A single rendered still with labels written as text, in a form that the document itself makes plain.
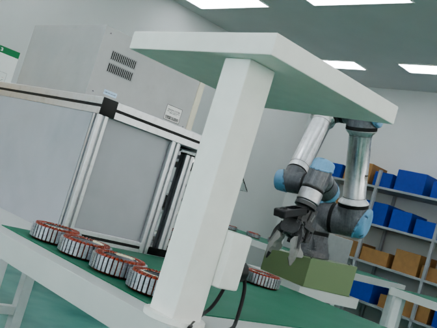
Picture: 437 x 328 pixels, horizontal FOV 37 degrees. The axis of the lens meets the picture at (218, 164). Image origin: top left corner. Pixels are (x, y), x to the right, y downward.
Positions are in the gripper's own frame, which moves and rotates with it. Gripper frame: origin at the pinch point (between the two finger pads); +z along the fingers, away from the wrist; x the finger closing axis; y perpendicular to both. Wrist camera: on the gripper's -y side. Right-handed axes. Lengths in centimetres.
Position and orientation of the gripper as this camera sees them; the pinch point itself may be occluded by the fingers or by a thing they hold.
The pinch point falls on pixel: (277, 258)
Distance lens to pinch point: 204.6
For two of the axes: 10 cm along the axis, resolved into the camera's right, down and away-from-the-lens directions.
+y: 5.7, 4.6, 6.8
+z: -4.3, 8.7, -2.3
